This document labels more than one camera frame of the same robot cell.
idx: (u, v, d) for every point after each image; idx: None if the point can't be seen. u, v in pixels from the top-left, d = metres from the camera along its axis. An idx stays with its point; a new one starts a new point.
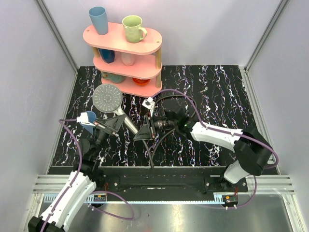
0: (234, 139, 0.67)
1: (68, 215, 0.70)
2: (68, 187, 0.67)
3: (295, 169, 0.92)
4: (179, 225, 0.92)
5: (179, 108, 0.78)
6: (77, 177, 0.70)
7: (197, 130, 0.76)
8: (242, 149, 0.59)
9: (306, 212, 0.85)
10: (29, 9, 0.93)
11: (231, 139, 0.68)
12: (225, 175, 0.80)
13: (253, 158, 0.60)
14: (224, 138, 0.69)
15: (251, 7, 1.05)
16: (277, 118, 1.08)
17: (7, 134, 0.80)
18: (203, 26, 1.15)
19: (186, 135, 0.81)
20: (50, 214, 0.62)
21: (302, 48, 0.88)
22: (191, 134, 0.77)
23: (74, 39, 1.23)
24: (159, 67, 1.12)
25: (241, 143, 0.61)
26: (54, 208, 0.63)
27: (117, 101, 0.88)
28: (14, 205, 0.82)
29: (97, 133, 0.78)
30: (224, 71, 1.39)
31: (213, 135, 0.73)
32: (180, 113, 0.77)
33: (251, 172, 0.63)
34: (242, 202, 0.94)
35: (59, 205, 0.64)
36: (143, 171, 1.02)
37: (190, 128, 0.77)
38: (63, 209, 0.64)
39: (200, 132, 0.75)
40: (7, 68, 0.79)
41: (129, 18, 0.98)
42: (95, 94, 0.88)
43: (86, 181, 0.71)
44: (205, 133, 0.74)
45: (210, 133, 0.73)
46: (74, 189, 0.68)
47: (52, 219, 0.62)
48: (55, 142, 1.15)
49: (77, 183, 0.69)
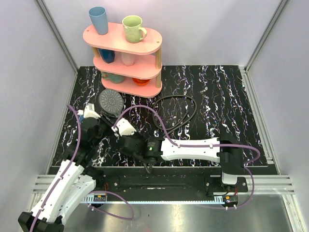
0: (214, 151, 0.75)
1: (67, 208, 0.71)
2: (59, 180, 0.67)
3: (295, 169, 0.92)
4: (179, 225, 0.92)
5: (128, 140, 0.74)
6: (69, 167, 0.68)
7: (169, 151, 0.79)
8: (227, 161, 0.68)
9: (306, 212, 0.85)
10: (28, 9, 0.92)
11: (210, 152, 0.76)
12: (223, 181, 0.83)
13: (236, 163, 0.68)
14: (203, 152, 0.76)
15: (251, 6, 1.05)
16: (278, 117, 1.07)
17: (7, 135, 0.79)
18: (203, 26, 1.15)
19: (154, 159, 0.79)
20: (40, 209, 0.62)
21: (301, 49, 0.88)
22: (162, 156, 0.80)
23: (74, 39, 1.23)
24: (158, 67, 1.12)
25: (224, 155, 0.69)
26: (45, 203, 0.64)
27: (119, 107, 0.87)
28: (14, 205, 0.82)
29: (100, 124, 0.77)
30: (224, 71, 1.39)
31: (187, 152, 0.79)
32: (133, 145, 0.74)
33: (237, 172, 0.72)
34: (241, 201, 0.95)
35: (49, 199, 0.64)
36: (143, 172, 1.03)
37: (159, 152, 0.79)
38: (55, 202, 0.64)
39: (173, 152, 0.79)
40: (7, 68, 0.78)
41: (129, 18, 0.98)
42: (101, 94, 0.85)
43: (78, 171, 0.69)
44: (177, 152, 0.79)
45: (184, 151, 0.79)
46: (66, 181, 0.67)
47: (43, 214, 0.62)
48: (55, 142, 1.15)
49: (69, 174, 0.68)
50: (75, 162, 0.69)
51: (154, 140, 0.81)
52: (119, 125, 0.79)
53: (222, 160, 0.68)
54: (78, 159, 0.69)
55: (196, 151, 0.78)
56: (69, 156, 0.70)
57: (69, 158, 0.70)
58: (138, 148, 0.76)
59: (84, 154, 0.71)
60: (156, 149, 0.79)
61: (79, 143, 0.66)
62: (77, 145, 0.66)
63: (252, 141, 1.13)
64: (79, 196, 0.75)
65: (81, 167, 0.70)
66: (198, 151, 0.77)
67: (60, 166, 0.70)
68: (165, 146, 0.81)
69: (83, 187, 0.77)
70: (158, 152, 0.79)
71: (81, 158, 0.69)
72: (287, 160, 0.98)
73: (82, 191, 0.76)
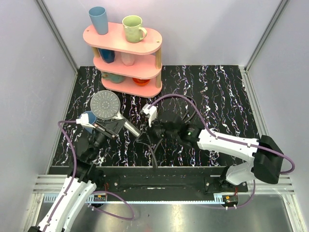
0: (251, 151, 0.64)
1: (68, 219, 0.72)
2: (63, 195, 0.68)
3: (295, 169, 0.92)
4: (179, 225, 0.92)
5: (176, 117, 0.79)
6: (72, 183, 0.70)
7: (205, 140, 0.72)
8: (262, 162, 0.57)
9: (306, 212, 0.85)
10: (29, 10, 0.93)
11: (247, 151, 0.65)
12: (227, 178, 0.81)
13: (272, 169, 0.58)
14: (239, 149, 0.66)
15: (252, 6, 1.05)
16: (277, 117, 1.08)
17: (7, 135, 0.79)
18: (203, 26, 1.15)
19: (190, 144, 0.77)
20: (47, 224, 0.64)
21: (302, 49, 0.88)
22: (198, 144, 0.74)
23: (74, 39, 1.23)
24: (159, 67, 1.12)
25: (260, 156, 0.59)
26: (51, 218, 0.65)
27: (115, 107, 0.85)
28: (14, 205, 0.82)
29: (96, 135, 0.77)
30: (224, 71, 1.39)
31: (223, 145, 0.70)
32: (178, 122, 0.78)
33: (267, 181, 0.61)
34: (242, 202, 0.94)
35: (55, 214, 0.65)
36: (143, 172, 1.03)
37: (196, 137, 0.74)
38: (60, 217, 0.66)
39: (209, 141, 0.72)
40: (7, 67, 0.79)
41: (129, 18, 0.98)
42: (91, 102, 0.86)
43: (81, 186, 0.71)
44: (215, 142, 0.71)
45: (220, 143, 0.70)
46: (69, 196, 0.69)
47: (49, 229, 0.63)
48: (55, 142, 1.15)
49: (72, 190, 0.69)
50: (77, 178, 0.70)
51: (194, 126, 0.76)
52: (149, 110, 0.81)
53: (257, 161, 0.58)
54: (81, 175, 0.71)
55: (233, 147, 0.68)
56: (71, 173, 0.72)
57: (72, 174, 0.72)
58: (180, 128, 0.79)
59: (87, 170, 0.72)
60: (194, 135, 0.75)
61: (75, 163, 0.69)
62: (75, 163, 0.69)
63: None
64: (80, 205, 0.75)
65: (84, 183, 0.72)
66: (234, 146, 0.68)
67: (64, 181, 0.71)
68: (204, 133, 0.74)
69: (83, 194, 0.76)
70: (196, 138, 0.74)
71: (83, 174, 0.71)
72: (287, 161, 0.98)
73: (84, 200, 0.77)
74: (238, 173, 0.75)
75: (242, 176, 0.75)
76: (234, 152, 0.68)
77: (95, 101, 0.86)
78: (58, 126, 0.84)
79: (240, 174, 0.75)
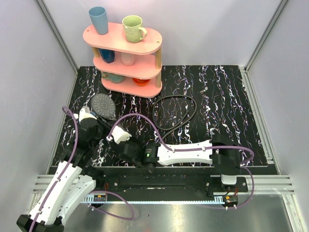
0: (208, 153, 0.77)
1: (67, 209, 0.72)
2: (56, 181, 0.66)
3: (295, 169, 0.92)
4: (179, 225, 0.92)
5: (127, 146, 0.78)
6: (66, 169, 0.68)
7: (165, 157, 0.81)
8: (220, 161, 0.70)
9: (306, 211, 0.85)
10: (28, 9, 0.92)
11: (203, 155, 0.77)
12: (223, 181, 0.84)
13: (231, 164, 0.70)
14: (198, 155, 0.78)
15: (251, 6, 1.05)
16: (278, 117, 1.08)
17: (8, 134, 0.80)
18: (203, 26, 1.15)
19: (153, 164, 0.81)
20: (39, 212, 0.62)
21: (301, 49, 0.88)
22: (161, 162, 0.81)
23: (74, 39, 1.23)
24: (159, 67, 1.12)
25: (217, 157, 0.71)
26: (43, 206, 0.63)
27: (112, 109, 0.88)
28: (13, 205, 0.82)
29: None
30: (224, 71, 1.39)
31: (183, 156, 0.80)
32: (133, 150, 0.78)
33: (231, 173, 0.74)
34: (241, 201, 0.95)
35: (47, 202, 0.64)
36: (144, 172, 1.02)
37: (156, 157, 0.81)
38: (53, 206, 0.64)
39: (168, 157, 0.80)
40: (7, 68, 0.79)
41: (129, 18, 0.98)
42: (93, 98, 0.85)
43: (77, 172, 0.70)
44: (173, 156, 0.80)
45: (179, 155, 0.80)
46: (63, 182, 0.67)
47: (41, 217, 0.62)
48: (55, 142, 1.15)
49: (66, 176, 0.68)
50: (72, 163, 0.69)
51: (151, 147, 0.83)
52: (114, 133, 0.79)
53: (215, 161, 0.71)
54: (76, 159, 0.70)
55: (190, 154, 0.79)
56: (67, 158, 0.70)
57: (66, 159, 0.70)
58: (137, 153, 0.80)
59: (82, 154, 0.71)
60: (153, 155, 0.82)
61: (76, 144, 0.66)
62: (75, 146, 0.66)
63: (252, 141, 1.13)
64: (79, 196, 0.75)
65: (79, 168, 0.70)
66: (193, 154, 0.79)
67: (58, 167, 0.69)
68: (161, 152, 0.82)
69: (82, 186, 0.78)
70: (156, 158, 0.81)
71: (78, 158, 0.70)
72: (284, 164, 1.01)
73: (81, 191, 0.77)
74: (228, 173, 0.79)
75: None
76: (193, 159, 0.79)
77: (95, 99, 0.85)
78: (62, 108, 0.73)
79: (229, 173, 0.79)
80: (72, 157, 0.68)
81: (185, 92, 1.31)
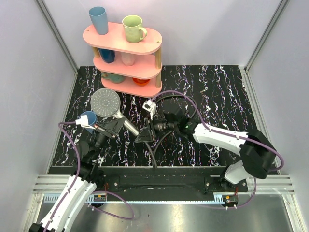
0: (240, 143, 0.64)
1: (68, 219, 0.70)
2: (66, 193, 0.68)
3: (295, 169, 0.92)
4: (179, 225, 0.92)
5: (178, 109, 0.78)
6: (76, 181, 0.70)
7: (200, 132, 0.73)
8: (248, 153, 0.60)
9: (306, 211, 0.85)
10: (29, 9, 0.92)
11: (236, 142, 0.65)
12: (225, 175, 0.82)
13: (259, 162, 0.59)
14: (229, 141, 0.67)
15: (251, 6, 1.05)
16: (277, 118, 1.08)
17: (8, 134, 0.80)
18: (203, 26, 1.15)
19: (188, 136, 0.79)
20: (49, 221, 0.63)
21: (302, 48, 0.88)
22: (193, 136, 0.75)
23: (74, 39, 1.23)
24: (159, 67, 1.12)
25: (246, 147, 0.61)
26: (53, 215, 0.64)
27: (115, 105, 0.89)
28: (13, 205, 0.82)
29: (97, 136, 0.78)
30: (224, 71, 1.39)
31: (216, 137, 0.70)
32: (179, 115, 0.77)
33: (256, 175, 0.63)
34: (242, 201, 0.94)
35: (58, 211, 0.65)
36: (143, 172, 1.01)
37: (193, 130, 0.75)
38: (63, 215, 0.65)
39: (203, 134, 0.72)
40: (7, 68, 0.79)
41: (129, 18, 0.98)
42: (92, 97, 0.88)
43: (85, 185, 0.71)
44: (208, 135, 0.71)
45: (213, 136, 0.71)
46: (73, 195, 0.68)
47: (52, 225, 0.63)
48: (55, 142, 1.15)
49: (76, 188, 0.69)
50: (80, 177, 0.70)
51: (192, 121, 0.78)
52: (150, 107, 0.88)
53: (243, 152, 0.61)
54: (84, 175, 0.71)
55: (223, 138, 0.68)
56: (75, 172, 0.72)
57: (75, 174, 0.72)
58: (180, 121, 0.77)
59: (90, 170, 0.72)
60: (191, 128, 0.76)
61: (79, 164, 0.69)
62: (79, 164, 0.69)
63: None
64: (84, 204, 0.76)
65: (87, 182, 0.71)
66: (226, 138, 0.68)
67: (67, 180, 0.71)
68: (200, 127, 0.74)
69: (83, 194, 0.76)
70: (191, 130, 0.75)
71: (86, 174, 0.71)
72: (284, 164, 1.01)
73: (83, 199, 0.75)
74: (235, 170, 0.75)
75: (239, 174, 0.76)
76: (226, 144, 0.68)
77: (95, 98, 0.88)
78: (59, 124, 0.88)
79: (237, 171, 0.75)
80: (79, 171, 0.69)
81: (185, 92, 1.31)
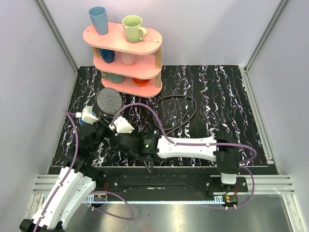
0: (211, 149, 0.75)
1: (67, 212, 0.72)
2: (59, 187, 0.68)
3: (295, 169, 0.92)
4: (179, 225, 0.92)
5: (124, 137, 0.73)
6: (69, 175, 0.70)
7: (165, 149, 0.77)
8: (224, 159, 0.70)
9: (306, 212, 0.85)
10: (29, 9, 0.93)
11: (206, 150, 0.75)
12: (223, 180, 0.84)
13: (233, 162, 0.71)
14: (200, 151, 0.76)
15: (251, 6, 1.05)
16: (278, 117, 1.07)
17: (8, 134, 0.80)
18: (203, 26, 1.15)
19: (150, 156, 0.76)
20: (41, 217, 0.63)
21: (301, 48, 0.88)
22: (159, 154, 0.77)
23: (74, 39, 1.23)
24: (159, 67, 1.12)
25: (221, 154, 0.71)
26: (45, 210, 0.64)
27: (118, 105, 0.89)
28: (14, 205, 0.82)
29: (98, 127, 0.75)
30: (224, 71, 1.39)
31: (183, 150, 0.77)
32: (128, 142, 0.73)
33: (227, 172, 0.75)
34: (242, 201, 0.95)
35: (50, 206, 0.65)
36: (143, 172, 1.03)
37: (155, 149, 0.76)
38: (55, 210, 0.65)
39: (169, 150, 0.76)
40: (7, 68, 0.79)
41: (129, 18, 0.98)
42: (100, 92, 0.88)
43: (78, 178, 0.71)
44: (175, 149, 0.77)
45: (181, 149, 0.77)
46: (65, 188, 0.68)
47: (44, 222, 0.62)
48: (55, 142, 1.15)
49: (68, 181, 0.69)
50: (74, 169, 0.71)
51: (150, 138, 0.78)
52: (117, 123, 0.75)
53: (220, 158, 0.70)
54: (77, 165, 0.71)
55: (193, 149, 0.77)
56: (68, 164, 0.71)
57: (69, 165, 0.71)
58: (134, 146, 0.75)
59: (84, 161, 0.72)
60: (152, 146, 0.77)
61: (76, 152, 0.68)
62: (76, 152, 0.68)
63: (252, 141, 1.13)
64: (79, 200, 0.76)
65: (80, 174, 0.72)
66: (195, 148, 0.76)
67: (60, 173, 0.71)
68: (161, 144, 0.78)
69: (82, 190, 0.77)
70: (155, 149, 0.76)
71: (80, 164, 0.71)
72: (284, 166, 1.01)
73: (81, 195, 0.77)
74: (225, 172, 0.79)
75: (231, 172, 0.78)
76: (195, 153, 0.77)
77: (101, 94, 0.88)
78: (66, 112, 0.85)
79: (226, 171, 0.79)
80: (74, 163, 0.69)
81: (185, 92, 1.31)
